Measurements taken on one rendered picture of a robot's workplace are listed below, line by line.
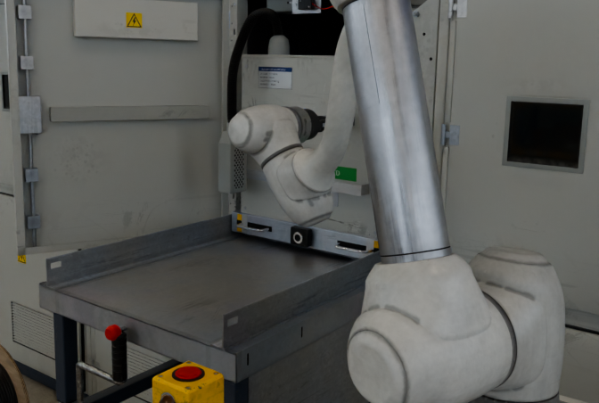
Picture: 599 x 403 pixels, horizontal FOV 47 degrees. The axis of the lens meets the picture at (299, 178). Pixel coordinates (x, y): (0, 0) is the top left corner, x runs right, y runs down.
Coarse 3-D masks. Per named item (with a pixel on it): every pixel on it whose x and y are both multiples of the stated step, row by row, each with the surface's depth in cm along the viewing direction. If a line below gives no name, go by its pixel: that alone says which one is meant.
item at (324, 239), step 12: (252, 216) 203; (264, 228) 201; (276, 228) 198; (288, 228) 195; (312, 228) 190; (324, 228) 189; (276, 240) 198; (288, 240) 196; (312, 240) 191; (324, 240) 188; (336, 240) 186; (348, 240) 184; (360, 240) 181; (336, 252) 186; (348, 252) 184
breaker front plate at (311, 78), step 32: (256, 64) 197; (288, 64) 190; (320, 64) 183; (256, 96) 198; (288, 96) 191; (320, 96) 185; (352, 128) 180; (352, 160) 181; (256, 192) 202; (320, 224) 190; (352, 224) 183
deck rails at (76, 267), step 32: (192, 224) 195; (224, 224) 206; (64, 256) 162; (96, 256) 170; (128, 256) 178; (160, 256) 185; (288, 288) 141; (320, 288) 151; (352, 288) 162; (224, 320) 126; (256, 320) 134; (288, 320) 142
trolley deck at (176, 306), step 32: (192, 256) 187; (224, 256) 188; (256, 256) 189; (288, 256) 189; (320, 256) 190; (64, 288) 159; (96, 288) 160; (128, 288) 160; (160, 288) 161; (192, 288) 161; (224, 288) 162; (256, 288) 162; (96, 320) 149; (128, 320) 143; (160, 320) 141; (192, 320) 141; (320, 320) 147; (352, 320) 158; (160, 352) 138; (192, 352) 132; (224, 352) 127; (256, 352) 130; (288, 352) 138
